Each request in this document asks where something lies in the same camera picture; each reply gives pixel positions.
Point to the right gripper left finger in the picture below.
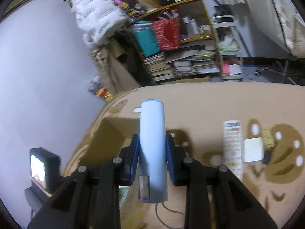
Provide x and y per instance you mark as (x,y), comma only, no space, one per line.
(89,197)

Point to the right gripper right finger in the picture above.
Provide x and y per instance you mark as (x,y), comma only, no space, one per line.
(214,196)

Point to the white TV remote control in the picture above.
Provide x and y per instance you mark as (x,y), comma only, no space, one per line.
(232,147)

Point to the cardboard box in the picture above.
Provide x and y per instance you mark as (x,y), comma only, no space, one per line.
(103,141)

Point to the light blue power bank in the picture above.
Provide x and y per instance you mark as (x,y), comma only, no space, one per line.
(153,184)

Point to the white square charger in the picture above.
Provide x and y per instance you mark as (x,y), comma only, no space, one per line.
(253,150)

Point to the small olive box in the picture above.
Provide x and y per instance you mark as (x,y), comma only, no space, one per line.
(268,139)

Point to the plush toys in bag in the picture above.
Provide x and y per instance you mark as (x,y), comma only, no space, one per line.
(98,89)

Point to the beige floral rug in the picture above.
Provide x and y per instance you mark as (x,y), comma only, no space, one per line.
(195,112)

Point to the stack of books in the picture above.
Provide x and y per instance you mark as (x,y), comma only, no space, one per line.
(157,67)

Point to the white puffer jacket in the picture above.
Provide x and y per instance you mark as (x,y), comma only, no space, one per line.
(98,20)

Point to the wooden bookshelf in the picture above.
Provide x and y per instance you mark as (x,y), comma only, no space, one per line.
(197,54)

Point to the teal bag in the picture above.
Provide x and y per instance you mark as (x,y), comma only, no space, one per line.
(145,37)

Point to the white utility cart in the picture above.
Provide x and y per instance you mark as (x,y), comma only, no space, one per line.
(226,34)

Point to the red patterned gift bag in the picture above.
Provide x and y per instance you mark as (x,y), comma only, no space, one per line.
(167,33)

